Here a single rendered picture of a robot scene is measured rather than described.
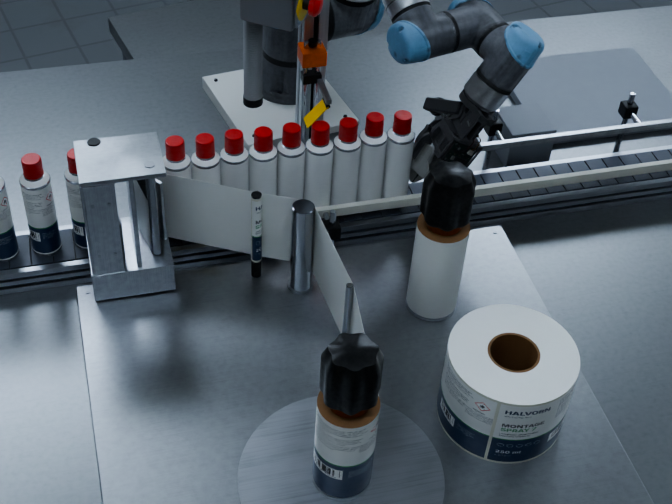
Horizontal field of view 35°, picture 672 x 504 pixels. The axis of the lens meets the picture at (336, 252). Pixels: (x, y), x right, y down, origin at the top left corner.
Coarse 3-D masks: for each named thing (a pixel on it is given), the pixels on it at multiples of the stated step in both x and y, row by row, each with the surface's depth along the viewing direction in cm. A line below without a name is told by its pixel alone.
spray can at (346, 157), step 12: (348, 120) 190; (348, 132) 189; (336, 144) 192; (348, 144) 191; (360, 144) 192; (336, 156) 193; (348, 156) 192; (336, 168) 195; (348, 168) 194; (336, 180) 197; (348, 180) 196; (336, 192) 199; (348, 192) 198; (336, 204) 201
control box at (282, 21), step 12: (240, 0) 173; (252, 0) 172; (264, 0) 171; (276, 0) 170; (288, 0) 169; (300, 0) 170; (240, 12) 174; (252, 12) 173; (264, 12) 172; (276, 12) 172; (288, 12) 171; (300, 12) 172; (264, 24) 174; (276, 24) 173; (288, 24) 172
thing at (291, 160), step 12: (288, 132) 187; (300, 132) 188; (288, 144) 189; (300, 144) 190; (288, 156) 189; (300, 156) 190; (288, 168) 191; (300, 168) 192; (288, 180) 193; (300, 180) 194; (288, 192) 195; (300, 192) 196
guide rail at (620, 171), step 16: (544, 176) 209; (560, 176) 209; (576, 176) 209; (592, 176) 211; (608, 176) 212; (480, 192) 206; (496, 192) 207; (320, 208) 198; (336, 208) 199; (352, 208) 200; (368, 208) 201; (384, 208) 202
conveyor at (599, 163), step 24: (528, 168) 216; (552, 168) 216; (576, 168) 217; (600, 168) 217; (408, 192) 208; (528, 192) 211; (552, 192) 211; (336, 216) 202; (360, 216) 203; (384, 216) 203; (24, 240) 193; (72, 240) 194; (0, 264) 188; (24, 264) 189
